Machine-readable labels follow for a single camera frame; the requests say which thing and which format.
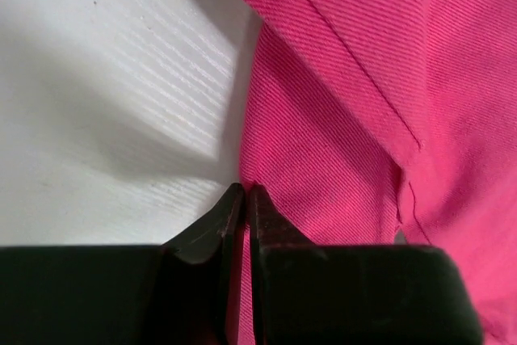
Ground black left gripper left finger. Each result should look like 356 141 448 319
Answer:
1 183 245 344

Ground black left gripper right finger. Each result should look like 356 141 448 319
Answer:
248 186 484 344

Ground pink trousers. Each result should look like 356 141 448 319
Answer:
239 0 516 344

